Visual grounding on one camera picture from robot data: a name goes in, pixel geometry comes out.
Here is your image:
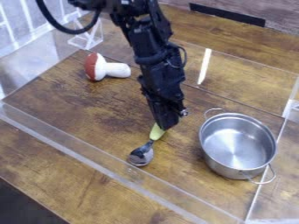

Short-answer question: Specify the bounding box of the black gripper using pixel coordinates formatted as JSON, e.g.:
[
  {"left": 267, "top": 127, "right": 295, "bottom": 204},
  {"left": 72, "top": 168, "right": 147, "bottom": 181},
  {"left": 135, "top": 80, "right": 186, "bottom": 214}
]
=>
[{"left": 138, "top": 53, "right": 188, "bottom": 130}]

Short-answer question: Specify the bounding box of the green handled metal spoon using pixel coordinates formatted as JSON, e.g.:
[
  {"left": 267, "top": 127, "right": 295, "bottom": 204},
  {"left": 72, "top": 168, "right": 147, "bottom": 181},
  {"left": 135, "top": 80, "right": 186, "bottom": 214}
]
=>
[{"left": 128, "top": 124, "right": 164, "bottom": 166}]

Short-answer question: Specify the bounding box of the stainless steel pot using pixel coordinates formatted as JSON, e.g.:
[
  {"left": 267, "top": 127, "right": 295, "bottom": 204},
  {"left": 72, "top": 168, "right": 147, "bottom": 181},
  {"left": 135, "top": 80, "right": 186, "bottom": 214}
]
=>
[{"left": 199, "top": 108, "right": 276, "bottom": 185}]

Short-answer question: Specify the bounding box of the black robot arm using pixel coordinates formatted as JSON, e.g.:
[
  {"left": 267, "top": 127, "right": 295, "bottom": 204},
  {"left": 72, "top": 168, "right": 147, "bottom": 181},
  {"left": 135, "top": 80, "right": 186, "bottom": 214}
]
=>
[{"left": 68, "top": 0, "right": 187, "bottom": 130}]

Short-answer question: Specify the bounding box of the red white toy mushroom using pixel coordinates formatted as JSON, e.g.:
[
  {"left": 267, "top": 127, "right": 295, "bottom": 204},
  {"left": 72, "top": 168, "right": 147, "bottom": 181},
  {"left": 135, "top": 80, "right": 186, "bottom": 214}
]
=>
[{"left": 84, "top": 52, "right": 131, "bottom": 81}]

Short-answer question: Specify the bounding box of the black strip on table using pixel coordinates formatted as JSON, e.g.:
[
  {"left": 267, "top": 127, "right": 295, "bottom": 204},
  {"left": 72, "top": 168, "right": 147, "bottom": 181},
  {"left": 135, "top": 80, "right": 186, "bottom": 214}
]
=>
[{"left": 190, "top": 3, "right": 267, "bottom": 27}]

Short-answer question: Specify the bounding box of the clear acrylic enclosure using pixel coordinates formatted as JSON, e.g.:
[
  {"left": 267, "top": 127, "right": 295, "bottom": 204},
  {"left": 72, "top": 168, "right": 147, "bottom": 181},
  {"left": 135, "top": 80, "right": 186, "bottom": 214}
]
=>
[{"left": 0, "top": 4, "right": 299, "bottom": 224}]

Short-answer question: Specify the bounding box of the black cable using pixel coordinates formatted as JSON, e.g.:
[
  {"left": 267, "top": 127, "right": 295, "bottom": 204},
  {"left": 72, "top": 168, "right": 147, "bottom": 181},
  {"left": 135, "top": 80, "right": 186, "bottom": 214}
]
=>
[{"left": 33, "top": 0, "right": 103, "bottom": 35}]

